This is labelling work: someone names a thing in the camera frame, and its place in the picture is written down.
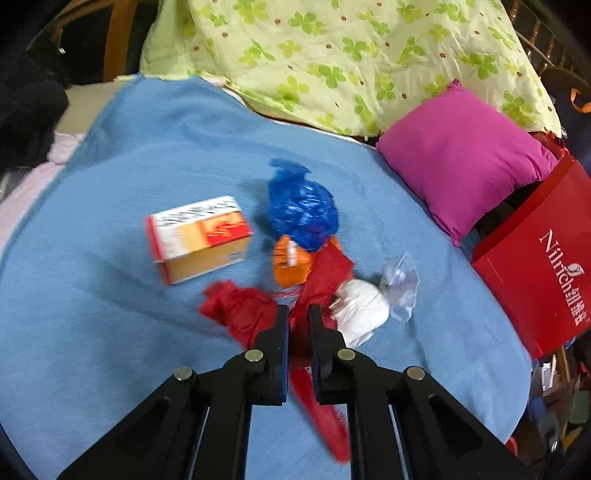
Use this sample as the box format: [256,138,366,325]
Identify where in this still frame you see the green clover pattern quilt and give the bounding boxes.
[140,0,561,137]

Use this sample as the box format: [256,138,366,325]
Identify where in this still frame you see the magenta pillow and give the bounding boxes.
[377,79,558,246]

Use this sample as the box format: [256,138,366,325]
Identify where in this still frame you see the black clothing pile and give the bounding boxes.
[1,39,69,172]

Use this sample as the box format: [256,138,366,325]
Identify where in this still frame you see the blue blanket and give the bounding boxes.
[1,78,531,479]

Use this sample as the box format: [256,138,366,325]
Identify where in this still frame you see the red plastic bag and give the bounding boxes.
[198,237,353,463]

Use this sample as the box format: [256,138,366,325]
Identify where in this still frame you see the clear plastic wrapper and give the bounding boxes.
[379,253,421,323]

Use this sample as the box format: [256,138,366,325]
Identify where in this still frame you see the pink white bed sheet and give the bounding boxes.
[0,80,122,255]

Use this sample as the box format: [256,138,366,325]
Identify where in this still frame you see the wooden headboard frame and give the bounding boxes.
[27,0,158,85]

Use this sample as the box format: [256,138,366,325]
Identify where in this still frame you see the orange white cardboard box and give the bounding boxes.
[145,196,252,285]

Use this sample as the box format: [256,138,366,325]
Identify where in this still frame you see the blue crumpled plastic bag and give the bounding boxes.
[266,159,339,253]

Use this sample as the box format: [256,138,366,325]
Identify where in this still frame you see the white crumpled paper ball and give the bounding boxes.
[329,279,390,348]

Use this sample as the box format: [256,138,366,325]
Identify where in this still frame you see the red paper shopping bag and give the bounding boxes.
[472,157,591,359]

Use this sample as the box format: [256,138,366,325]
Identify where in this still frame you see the orange snack wrapper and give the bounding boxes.
[273,235,317,289]

